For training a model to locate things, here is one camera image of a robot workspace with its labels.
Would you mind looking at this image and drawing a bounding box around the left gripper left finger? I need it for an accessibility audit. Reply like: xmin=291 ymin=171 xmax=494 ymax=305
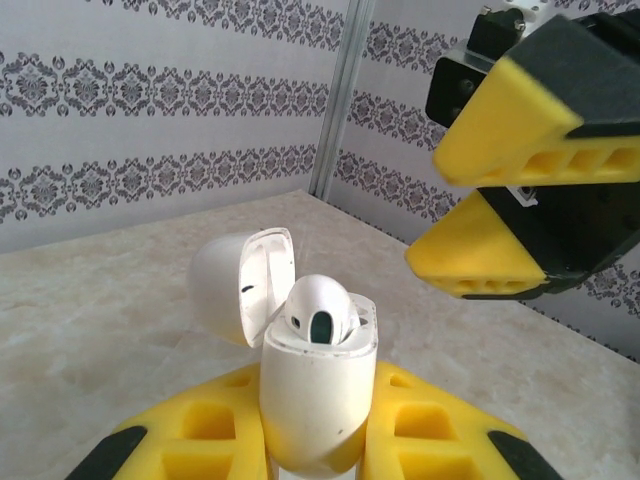
xmin=63 ymin=362 xmax=275 ymax=480

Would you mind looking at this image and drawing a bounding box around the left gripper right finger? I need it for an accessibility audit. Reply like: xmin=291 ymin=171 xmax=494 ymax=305
xmin=360 ymin=359 xmax=567 ymax=480

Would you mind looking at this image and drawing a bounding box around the white rounded earbud charging case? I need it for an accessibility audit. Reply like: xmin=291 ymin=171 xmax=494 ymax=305
xmin=185 ymin=227 xmax=380 ymax=475

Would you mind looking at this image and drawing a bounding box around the white wireless earbud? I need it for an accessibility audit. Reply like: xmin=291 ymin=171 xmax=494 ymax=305
xmin=282 ymin=273 xmax=362 ymax=347

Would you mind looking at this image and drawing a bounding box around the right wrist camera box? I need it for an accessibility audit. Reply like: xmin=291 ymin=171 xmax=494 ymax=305
xmin=424 ymin=0 xmax=551 ymax=134

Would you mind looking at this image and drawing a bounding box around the aluminium corner post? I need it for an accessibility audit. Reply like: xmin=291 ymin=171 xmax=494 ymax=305
xmin=308 ymin=0 xmax=377 ymax=202

